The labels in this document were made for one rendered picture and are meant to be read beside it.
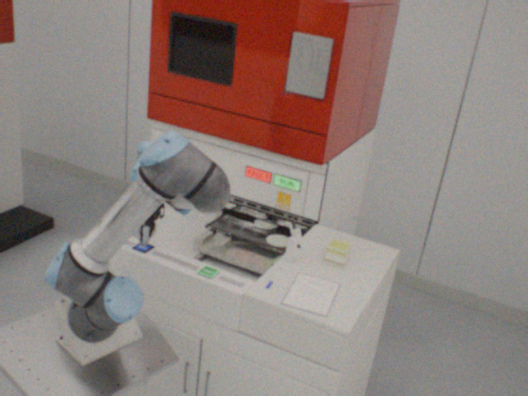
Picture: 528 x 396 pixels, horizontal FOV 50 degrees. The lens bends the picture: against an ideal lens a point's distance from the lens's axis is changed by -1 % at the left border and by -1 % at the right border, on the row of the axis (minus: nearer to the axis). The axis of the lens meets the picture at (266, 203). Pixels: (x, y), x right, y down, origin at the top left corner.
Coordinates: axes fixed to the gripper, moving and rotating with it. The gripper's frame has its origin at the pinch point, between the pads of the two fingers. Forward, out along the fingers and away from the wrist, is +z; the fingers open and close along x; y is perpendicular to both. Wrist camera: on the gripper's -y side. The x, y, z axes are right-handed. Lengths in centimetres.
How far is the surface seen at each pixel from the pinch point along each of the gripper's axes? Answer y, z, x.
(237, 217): 55, 8, -8
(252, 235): 44.7, 8.1, -20.3
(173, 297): -3.9, 12.9, -16.4
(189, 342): -4.1, 28.2, -23.6
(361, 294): 18, 2, -73
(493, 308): 206, 93, -122
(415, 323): 166, 98, -81
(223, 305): -4.0, 8.6, -35.1
